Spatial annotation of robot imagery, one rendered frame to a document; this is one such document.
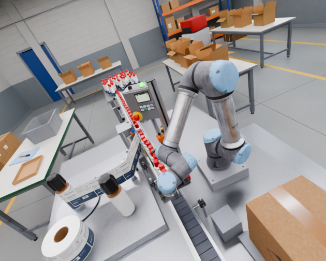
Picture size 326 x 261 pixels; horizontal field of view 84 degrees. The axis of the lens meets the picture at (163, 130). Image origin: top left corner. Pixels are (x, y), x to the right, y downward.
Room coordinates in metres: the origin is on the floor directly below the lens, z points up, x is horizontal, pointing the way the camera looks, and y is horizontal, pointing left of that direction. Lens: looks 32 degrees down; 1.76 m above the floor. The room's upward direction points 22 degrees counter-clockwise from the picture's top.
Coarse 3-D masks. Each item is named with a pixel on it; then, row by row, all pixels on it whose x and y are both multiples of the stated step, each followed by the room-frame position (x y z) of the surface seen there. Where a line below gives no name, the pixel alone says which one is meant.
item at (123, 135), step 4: (124, 132) 1.22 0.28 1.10; (128, 132) 1.22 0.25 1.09; (120, 136) 1.24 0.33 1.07; (124, 136) 1.18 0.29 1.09; (124, 140) 1.21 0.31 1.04; (140, 140) 1.28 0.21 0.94; (128, 144) 1.18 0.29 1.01; (128, 148) 1.21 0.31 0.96; (140, 148) 1.17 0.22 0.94; (144, 152) 1.17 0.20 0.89
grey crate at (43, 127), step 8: (48, 112) 2.97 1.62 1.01; (56, 112) 2.94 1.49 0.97; (32, 120) 2.86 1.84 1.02; (40, 120) 2.95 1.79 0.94; (48, 120) 2.95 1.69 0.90; (56, 120) 2.76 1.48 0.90; (32, 128) 2.68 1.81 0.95; (40, 128) 2.42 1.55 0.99; (48, 128) 2.43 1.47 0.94; (56, 128) 2.58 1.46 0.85; (32, 136) 2.41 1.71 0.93; (40, 136) 2.42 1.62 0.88; (48, 136) 2.43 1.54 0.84
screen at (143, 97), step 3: (138, 93) 0.90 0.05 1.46; (141, 93) 0.89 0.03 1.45; (144, 93) 0.89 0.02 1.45; (147, 93) 0.88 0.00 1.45; (135, 96) 0.91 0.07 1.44; (138, 96) 0.90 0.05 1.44; (141, 96) 0.90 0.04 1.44; (144, 96) 0.89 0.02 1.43; (147, 96) 0.88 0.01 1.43; (138, 99) 0.91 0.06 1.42; (141, 99) 0.90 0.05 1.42; (144, 99) 0.89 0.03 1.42; (147, 99) 0.88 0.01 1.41; (150, 99) 0.88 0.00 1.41; (138, 102) 0.91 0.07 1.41; (141, 102) 0.90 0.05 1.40
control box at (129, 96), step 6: (138, 84) 0.98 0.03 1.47; (144, 84) 0.94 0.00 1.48; (126, 90) 0.96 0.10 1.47; (132, 90) 0.92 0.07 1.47; (138, 90) 0.91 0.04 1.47; (144, 90) 0.89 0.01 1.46; (126, 96) 0.93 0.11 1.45; (132, 96) 0.92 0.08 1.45; (150, 96) 0.88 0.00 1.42; (126, 102) 0.94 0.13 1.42; (132, 102) 0.93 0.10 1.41; (144, 102) 0.90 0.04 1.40; (150, 102) 0.88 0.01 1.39; (132, 108) 0.93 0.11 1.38; (138, 108) 0.92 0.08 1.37; (156, 108) 0.88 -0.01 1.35; (132, 114) 0.94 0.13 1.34; (138, 114) 0.93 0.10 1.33; (144, 114) 0.91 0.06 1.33; (150, 114) 0.90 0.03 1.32; (156, 114) 0.88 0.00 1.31
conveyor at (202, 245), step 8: (176, 200) 0.65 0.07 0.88; (184, 200) 0.63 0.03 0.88; (176, 208) 0.60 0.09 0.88; (184, 208) 0.58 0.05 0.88; (184, 216) 0.54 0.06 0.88; (192, 216) 0.52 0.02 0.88; (184, 224) 0.50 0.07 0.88; (192, 224) 0.49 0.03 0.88; (192, 232) 0.45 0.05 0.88; (200, 232) 0.44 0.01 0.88; (192, 240) 0.42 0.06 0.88; (200, 240) 0.41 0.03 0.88; (208, 240) 0.40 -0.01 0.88; (200, 248) 0.38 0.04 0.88; (208, 248) 0.37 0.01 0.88; (200, 256) 0.35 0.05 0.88; (208, 256) 0.34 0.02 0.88; (216, 256) 0.33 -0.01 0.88
